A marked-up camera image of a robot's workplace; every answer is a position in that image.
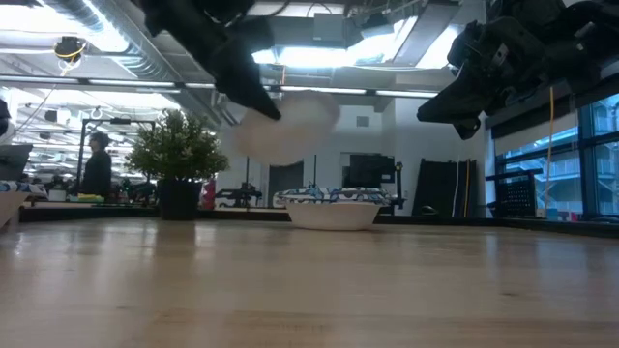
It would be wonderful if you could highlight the dark grey door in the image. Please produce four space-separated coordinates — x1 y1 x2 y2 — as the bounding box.
268 161 305 208

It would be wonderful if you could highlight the black wall screen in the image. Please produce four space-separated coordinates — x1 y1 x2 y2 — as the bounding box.
341 153 397 190

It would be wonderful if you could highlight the yellow cable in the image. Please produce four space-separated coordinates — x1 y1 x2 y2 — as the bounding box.
544 85 556 217

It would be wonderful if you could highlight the person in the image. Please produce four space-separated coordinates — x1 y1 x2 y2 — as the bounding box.
78 130 114 198

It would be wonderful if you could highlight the green artificial plant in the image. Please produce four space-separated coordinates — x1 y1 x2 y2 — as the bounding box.
123 108 231 185

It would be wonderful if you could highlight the green item on desk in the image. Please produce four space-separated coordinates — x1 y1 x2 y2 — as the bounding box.
69 192 105 204

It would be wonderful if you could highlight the dark monitor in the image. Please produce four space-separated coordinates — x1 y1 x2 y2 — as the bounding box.
0 143 35 183

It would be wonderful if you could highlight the black plant pot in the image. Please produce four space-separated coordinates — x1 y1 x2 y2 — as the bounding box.
156 179 204 222

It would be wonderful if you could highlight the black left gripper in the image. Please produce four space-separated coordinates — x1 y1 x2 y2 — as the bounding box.
138 0 283 122

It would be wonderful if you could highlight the black desk with perforated panel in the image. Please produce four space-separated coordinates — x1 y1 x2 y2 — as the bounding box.
485 167 542 219

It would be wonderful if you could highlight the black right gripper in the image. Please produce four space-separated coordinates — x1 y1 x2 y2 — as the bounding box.
416 17 547 142

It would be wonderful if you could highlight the black and yellow ceiling reel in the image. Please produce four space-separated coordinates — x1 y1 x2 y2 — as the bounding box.
52 35 88 64

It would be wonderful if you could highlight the black leaning panel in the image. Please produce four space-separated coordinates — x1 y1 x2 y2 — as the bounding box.
412 158 479 218

